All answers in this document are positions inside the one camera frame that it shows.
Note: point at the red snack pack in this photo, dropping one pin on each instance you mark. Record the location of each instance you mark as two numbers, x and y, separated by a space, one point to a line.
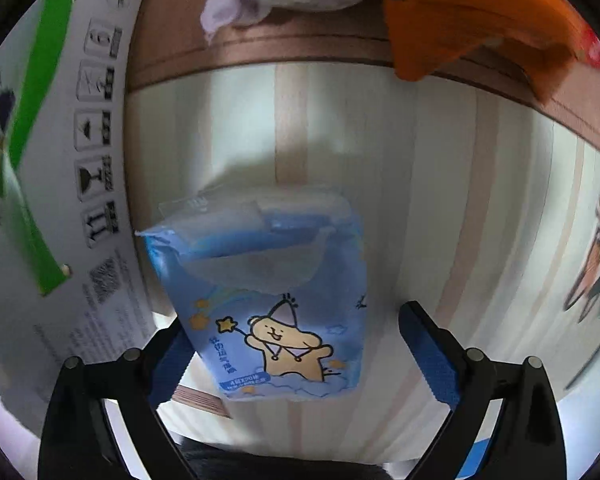
589 48

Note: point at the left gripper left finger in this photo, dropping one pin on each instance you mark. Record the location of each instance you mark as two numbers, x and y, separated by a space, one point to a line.
78 441

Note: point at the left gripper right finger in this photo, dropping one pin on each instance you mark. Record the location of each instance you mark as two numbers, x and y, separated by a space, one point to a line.
527 440

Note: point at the orange snack bag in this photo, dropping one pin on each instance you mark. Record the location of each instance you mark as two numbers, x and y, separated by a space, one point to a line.
542 37

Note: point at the brown cardboard box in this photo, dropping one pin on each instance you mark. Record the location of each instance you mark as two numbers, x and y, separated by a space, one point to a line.
70 281

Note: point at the blue bear tissue pack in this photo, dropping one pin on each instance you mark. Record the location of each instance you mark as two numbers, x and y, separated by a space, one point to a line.
270 285

